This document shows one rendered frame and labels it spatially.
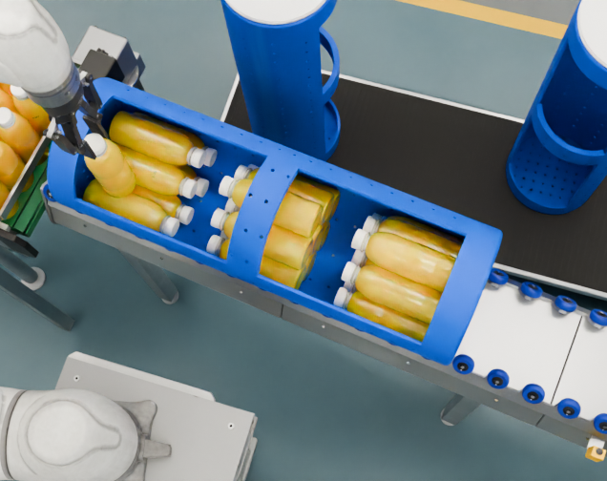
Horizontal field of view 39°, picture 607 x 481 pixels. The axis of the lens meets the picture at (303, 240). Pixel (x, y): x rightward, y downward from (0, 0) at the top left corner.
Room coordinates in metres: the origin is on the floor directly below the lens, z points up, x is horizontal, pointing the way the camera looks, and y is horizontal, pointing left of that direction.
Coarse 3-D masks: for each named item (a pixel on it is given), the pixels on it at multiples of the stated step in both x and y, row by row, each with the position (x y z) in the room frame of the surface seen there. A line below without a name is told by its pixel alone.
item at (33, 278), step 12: (0, 228) 0.73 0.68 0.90; (0, 240) 0.73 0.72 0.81; (12, 240) 0.70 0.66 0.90; (24, 240) 0.70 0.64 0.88; (0, 252) 0.88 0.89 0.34; (24, 252) 0.70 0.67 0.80; (36, 252) 0.69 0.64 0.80; (12, 264) 0.87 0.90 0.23; (24, 264) 0.89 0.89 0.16; (24, 276) 0.87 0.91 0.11; (36, 276) 0.89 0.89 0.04; (36, 288) 0.85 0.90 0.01
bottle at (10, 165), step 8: (0, 144) 0.85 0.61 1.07; (8, 144) 0.87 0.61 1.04; (0, 152) 0.83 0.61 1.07; (8, 152) 0.84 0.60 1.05; (0, 160) 0.82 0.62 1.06; (8, 160) 0.82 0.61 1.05; (16, 160) 0.84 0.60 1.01; (0, 168) 0.81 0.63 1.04; (8, 168) 0.81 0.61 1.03; (16, 168) 0.82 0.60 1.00; (0, 176) 0.81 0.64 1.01; (8, 176) 0.81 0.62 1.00; (16, 176) 0.82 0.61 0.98; (32, 176) 0.84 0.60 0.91; (8, 184) 0.81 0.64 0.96
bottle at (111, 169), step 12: (108, 144) 0.72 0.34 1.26; (84, 156) 0.71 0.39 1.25; (96, 156) 0.70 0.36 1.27; (108, 156) 0.70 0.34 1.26; (120, 156) 0.71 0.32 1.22; (96, 168) 0.68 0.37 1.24; (108, 168) 0.68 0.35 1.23; (120, 168) 0.69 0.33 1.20; (108, 180) 0.68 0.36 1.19; (120, 180) 0.68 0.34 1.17; (132, 180) 0.70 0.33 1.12; (108, 192) 0.69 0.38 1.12; (120, 192) 0.68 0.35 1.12
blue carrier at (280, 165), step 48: (144, 96) 0.85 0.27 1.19; (240, 144) 0.70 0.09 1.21; (384, 192) 0.57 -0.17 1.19; (192, 240) 0.60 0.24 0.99; (240, 240) 0.51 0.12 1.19; (336, 240) 0.56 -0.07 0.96; (480, 240) 0.44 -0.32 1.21; (288, 288) 0.42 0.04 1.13; (336, 288) 0.45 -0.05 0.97; (480, 288) 0.34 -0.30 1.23; (384, 336) 0.31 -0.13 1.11; (432, 336) 0.28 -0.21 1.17
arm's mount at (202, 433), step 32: (64, 384) 0.32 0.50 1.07; (96, 384) 0.31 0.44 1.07; (128, 384) 0.30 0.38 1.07; (160, 416) 0.23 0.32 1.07; (192, 416) 0.22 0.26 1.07; (224, 416) 0.21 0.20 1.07; (192, 448) 0.16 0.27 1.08; (224, 448) 0.15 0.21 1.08; (160, 480) 0.11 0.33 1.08; (192, 480) 0.10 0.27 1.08; (224, 480) 0.09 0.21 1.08
